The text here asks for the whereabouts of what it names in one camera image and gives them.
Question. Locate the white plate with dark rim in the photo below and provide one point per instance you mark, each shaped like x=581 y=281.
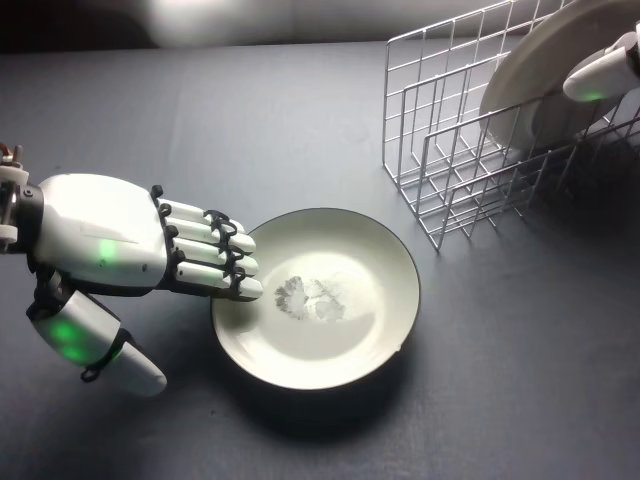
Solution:
x=530 y=60
x=340 y=340

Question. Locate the grey table cloth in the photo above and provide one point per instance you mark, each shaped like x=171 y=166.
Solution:
x=100 y=440

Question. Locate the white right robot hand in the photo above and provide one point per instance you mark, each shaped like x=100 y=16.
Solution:
x=600 y=75

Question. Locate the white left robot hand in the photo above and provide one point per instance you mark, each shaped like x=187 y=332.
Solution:
x=100 y=230

